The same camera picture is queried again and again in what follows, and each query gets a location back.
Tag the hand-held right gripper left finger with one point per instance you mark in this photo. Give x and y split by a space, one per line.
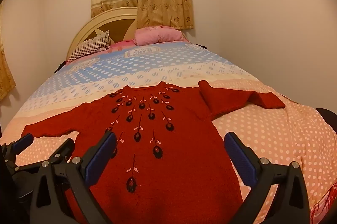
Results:
100 158

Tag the red embroidered knit sweater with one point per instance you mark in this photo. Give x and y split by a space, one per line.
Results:
158 139

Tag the pink pillow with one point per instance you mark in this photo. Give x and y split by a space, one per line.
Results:
156 35

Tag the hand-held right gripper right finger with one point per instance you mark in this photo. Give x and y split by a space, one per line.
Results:
241 160

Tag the polka dot bedspread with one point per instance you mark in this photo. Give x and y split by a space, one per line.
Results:
263 134

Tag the yellow floral side curtain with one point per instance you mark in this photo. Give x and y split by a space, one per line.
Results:
4 71

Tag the striped pillow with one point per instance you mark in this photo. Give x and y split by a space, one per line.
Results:
89 48

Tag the cream wooden headboard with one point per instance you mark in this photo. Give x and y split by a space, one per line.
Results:
105 22

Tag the pink bed sheet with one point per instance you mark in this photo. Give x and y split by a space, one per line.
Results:
121 44

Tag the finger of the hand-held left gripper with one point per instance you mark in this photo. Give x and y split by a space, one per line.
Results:
23 141
64 150

